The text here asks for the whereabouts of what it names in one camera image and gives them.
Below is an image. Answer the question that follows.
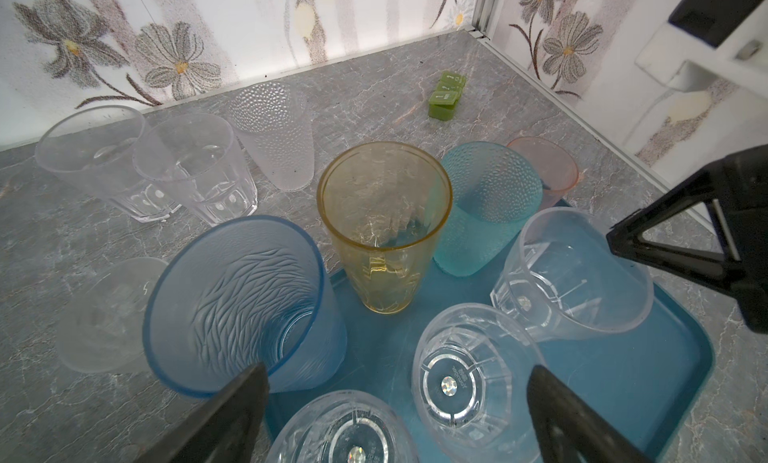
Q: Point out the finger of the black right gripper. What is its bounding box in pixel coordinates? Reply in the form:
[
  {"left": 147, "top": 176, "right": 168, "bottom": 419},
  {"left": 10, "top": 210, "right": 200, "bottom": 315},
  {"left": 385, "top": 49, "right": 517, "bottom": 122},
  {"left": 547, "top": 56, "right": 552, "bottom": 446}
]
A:
[{"left": 605, "top": 144, "right": 768, "bottom": 335}]

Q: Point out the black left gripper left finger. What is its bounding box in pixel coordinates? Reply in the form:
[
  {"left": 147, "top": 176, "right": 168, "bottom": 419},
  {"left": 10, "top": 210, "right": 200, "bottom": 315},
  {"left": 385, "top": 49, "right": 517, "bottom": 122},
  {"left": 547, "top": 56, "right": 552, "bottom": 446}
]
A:
[{"left": 137, "top": 363, "right": 269, "bottom": 462}]

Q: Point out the blue plastic cup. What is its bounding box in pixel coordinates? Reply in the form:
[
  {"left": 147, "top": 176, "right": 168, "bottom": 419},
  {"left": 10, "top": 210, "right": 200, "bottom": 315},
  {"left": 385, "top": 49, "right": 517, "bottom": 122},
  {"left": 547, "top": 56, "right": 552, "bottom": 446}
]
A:
[{"left": 143, "top": 215, "right": 348, "bottom": 398}]

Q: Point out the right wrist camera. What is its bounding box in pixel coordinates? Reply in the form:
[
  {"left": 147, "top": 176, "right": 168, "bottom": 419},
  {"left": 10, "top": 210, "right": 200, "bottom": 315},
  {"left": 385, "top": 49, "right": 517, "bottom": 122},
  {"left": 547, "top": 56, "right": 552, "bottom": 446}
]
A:
[{"left": 635, "top": 0, "right": 767, "bottom": 98}]

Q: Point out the clear faceted cup back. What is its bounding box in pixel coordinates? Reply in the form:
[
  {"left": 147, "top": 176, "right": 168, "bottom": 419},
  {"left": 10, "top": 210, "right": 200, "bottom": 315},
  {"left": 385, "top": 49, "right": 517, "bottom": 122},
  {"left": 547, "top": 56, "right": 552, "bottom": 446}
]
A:
[{"left": 35, "top": 105, "right": 181, "bottom": 223}]

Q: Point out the pink plastic cup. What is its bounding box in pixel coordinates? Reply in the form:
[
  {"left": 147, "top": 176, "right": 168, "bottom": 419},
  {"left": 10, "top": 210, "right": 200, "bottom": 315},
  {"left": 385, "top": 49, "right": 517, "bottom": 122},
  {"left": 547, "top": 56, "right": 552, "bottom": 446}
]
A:
[{"left": 507, "top": 137, "right": 580, "bottom": 210}]

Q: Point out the yellow plastic cup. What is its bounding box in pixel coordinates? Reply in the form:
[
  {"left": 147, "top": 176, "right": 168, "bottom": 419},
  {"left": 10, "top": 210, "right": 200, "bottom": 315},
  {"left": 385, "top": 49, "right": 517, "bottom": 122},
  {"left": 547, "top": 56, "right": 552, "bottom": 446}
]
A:
[{"left": 316, "top": 141, "right": 453, "bottom": 314}]

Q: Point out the teal dotted plastic cup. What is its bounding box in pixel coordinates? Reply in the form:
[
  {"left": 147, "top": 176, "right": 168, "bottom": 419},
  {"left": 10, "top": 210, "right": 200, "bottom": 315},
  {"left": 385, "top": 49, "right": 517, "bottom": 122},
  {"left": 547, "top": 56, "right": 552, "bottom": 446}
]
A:
[{"left": 434, "top": 141, "right": 543, "bottom": 277}]

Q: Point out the small green block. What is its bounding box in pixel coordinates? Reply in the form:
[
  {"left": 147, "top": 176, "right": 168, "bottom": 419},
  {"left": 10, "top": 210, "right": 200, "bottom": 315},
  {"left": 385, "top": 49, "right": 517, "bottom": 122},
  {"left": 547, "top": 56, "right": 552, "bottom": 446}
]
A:
[{"left": 428, "top": 71, "right": 467, "bottom": 121}]

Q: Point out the clear faceted cup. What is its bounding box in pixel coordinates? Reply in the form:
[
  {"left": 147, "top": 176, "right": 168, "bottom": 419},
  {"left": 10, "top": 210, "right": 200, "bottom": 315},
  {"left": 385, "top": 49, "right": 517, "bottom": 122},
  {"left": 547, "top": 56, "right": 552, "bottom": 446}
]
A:
[
  {"left": 35, "top": 105, "right": 181, "bottom": 223},
  {"left": 133, "top": 113, "right": 258, "bottom": 226},
  {"left": 490, "top": 206, "right": 654, "bottom": 342},
  {"left": 266, "top": 390, "right": 419, "bottom": 462},
  {"left": 411, "top": 303, "right": 545, "bottom": 462}
]

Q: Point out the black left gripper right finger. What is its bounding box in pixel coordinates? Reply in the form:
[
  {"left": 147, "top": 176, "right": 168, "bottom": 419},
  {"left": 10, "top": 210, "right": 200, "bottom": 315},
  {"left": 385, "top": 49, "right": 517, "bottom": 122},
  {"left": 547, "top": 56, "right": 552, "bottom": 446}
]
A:
[{"left": 526, "top": 365, "right": 649, "bottom": 462}]

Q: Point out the clear dotted cup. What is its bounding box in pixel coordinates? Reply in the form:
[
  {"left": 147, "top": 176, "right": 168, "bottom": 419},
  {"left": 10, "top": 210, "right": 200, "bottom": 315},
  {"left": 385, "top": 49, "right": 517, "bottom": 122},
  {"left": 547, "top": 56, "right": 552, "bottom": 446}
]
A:
[{"left": 226, "top": 81, "right": 315, "bottom": 191}]

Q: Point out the clear small round cup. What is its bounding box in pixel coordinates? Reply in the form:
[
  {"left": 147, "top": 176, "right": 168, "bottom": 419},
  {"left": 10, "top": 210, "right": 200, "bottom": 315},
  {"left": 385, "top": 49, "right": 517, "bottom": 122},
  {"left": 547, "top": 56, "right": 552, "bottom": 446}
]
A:
[{"left": 56, "top": 257, "right": 167, "bottom": 374}]

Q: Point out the teal plastic tray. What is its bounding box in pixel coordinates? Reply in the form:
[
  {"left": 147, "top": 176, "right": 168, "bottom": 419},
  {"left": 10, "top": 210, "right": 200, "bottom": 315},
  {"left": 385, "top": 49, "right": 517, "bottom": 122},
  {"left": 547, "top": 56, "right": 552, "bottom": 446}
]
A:
[{"left": 263, "top": 198, "right": 716, "bottom": 463}]

